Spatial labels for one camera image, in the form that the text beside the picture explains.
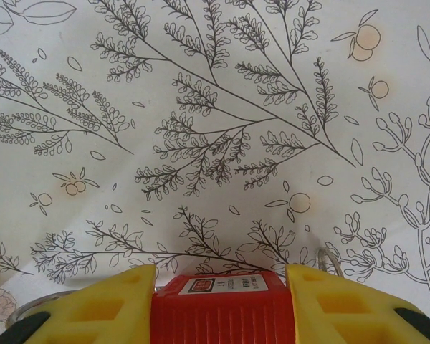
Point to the floral table cover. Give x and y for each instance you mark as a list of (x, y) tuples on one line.
[(215, 107)]

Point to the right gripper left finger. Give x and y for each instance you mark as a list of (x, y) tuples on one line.
[(93, 315)]

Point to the red safety padlock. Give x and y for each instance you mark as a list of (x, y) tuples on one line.
[(222, 319)]

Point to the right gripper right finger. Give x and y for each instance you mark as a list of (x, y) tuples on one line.
[(344, 315)]

